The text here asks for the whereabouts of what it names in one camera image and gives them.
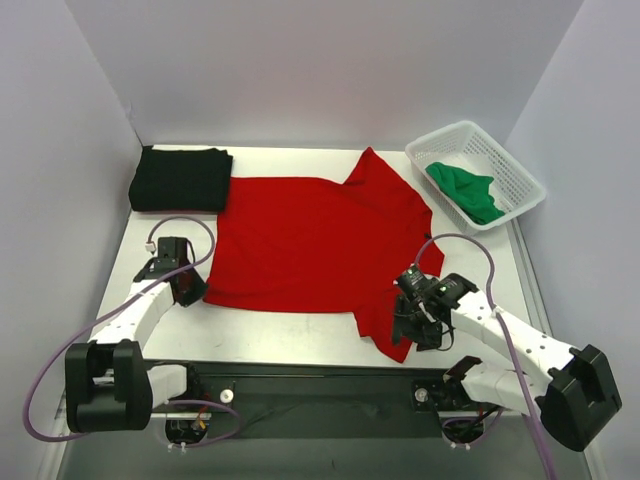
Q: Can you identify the red t shirt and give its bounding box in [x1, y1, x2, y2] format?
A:
[204, 148, 445, 362]

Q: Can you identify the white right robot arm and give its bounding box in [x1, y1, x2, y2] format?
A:
[392, 265, 622, 452]

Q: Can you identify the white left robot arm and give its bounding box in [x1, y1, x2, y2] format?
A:
[64, 237, 206, 434]

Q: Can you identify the folded black t shirt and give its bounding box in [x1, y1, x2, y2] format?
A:
[128, 146, 233, 214]

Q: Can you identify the green t shirt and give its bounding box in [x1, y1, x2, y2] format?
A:
[425, 162, 505, 225]

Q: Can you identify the white plastic basket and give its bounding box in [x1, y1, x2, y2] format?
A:
[405, 120, 546, 236]

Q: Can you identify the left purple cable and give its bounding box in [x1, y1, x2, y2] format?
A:
[22, 214, 243, 447]

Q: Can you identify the purple cable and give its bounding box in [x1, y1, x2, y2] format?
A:
[414, 233, 557, 480]
[22, 214, 243, 447]

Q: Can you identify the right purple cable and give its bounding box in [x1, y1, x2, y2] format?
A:
[414, 233, 557, 480]

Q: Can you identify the aluminium frame rail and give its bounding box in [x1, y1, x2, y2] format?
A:
[52, 370, 594, 419]

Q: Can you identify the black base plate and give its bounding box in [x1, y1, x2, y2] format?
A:
[154, 362, 500, 447]

